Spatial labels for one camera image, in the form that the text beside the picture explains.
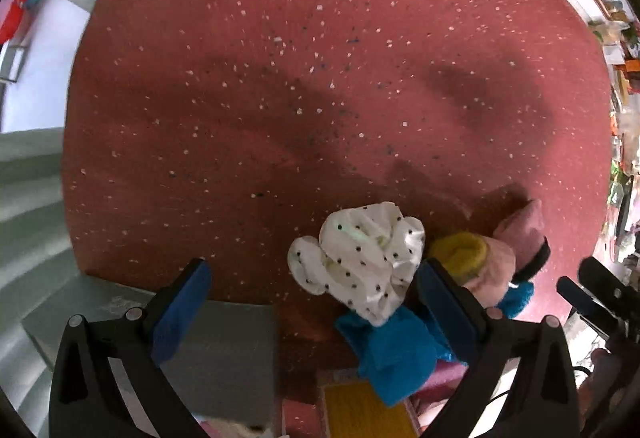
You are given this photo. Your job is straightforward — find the grey metal rack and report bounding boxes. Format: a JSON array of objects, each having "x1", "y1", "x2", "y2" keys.
[{"x1": 0, "y1": 42, "x2": 27, "y2": 84}]

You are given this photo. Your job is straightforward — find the white polka dot cloth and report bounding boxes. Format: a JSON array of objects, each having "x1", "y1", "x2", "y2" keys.
[{"x1": 287, "y1": 201, "x2": 427, "y2": 327}]

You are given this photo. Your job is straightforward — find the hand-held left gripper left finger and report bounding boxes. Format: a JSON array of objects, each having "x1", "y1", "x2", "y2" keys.
[{"x1": 48, "y1": 258, "x2": 213, "y2": 438}]

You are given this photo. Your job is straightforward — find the pink knit hat black band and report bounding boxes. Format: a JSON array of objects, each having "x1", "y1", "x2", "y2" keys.
[{"x1": 492, "y1": 198, "x2": 551, "y2": 282}]

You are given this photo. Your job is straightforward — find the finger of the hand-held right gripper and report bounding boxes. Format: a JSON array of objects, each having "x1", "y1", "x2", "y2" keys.
[
  {"x1": 577, "y1": 258, "x2": 640, "y2": 319},
  {"x1": 556, "y1": 275, "x2": 621, "y2": 336}
]

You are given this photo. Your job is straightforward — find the yellow sponge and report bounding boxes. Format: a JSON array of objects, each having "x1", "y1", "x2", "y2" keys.
[{"x1": 317, "y1": 368, "x2": 419, "y2": 438}]

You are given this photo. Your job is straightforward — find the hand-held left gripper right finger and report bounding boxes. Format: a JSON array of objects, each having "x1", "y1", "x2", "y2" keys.
[{"x1": 412, "y1": 258, "x2": 581, "y2": 438}]

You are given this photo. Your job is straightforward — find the white cardboard box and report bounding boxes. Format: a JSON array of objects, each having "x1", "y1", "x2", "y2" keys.
[{"x1": 20, "y1": 262, "x2": 279, "y2": 431}]

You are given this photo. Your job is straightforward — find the red plastic basin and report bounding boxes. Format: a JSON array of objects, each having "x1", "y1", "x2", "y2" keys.
[{"x1": 0, "y1": 0, "x2": 52, "y2": 44}]

